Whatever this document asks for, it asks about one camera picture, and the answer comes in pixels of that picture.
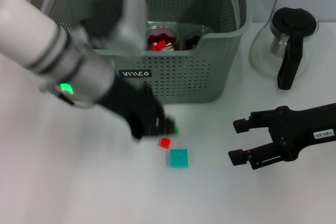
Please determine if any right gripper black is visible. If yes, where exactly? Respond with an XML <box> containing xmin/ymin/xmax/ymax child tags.
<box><xmin>227</xmin><ymin>102</ymin><xmax>336</xmax><ymax>170</ymax></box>

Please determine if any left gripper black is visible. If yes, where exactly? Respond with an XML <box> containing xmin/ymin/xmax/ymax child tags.
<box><xmin>97</xmin><ymin>76</ymin><xmax>180</xmax><ymax>141</ymax></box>

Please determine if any small red toy brick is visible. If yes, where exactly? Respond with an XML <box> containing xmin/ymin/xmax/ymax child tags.
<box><xmin>157</xmin><ymin>137</ymin><xmax>172</xmax><ymax>149</ymax></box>

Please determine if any teal square brick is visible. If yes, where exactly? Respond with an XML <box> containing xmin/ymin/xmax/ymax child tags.
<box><xmin>166</xmin><ymin>148</ymin><xmax>189</xmax><ymax>168</ymax></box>

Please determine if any orange-red sloped toy brick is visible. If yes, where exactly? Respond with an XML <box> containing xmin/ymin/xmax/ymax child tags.
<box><xmin>151</xmin><ymin>40</ymin><xmax>169</xmax><ymax>51</ymax></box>

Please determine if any glass teacup black base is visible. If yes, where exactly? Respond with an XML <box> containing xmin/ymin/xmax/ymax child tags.
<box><xmin>145</xmin><ymin>26</ymin><xmax>181</xmax><ymax>51</ymax></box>
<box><xmin>183</xmin><ymin>34</ymin><xmax>204</xmax><ymax>51</ymax></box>

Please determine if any grey-green perforated storage basket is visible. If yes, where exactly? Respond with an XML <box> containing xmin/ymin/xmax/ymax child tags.
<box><xmin>22</xmin><ymin>0</ymin><xmax>253</xmax><ymax>105</ymax></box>

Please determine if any glass teapot black lid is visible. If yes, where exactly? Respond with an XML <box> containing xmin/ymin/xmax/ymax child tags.
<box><xmin>249</xmin><ymin>7</ymin><xmax>320</xmax><ymax>90</ymax></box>

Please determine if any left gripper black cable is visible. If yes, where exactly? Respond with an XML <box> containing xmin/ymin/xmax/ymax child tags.
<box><xmin>39</xmin><ymin>84</ymin><xmax>77</xmax><ymax>107</ymax></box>

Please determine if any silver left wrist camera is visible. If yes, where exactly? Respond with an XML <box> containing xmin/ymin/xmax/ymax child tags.
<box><xmin>80</xmin><ymin>0</ymin><xmax>150</xmax><ymax>57</ymax></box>

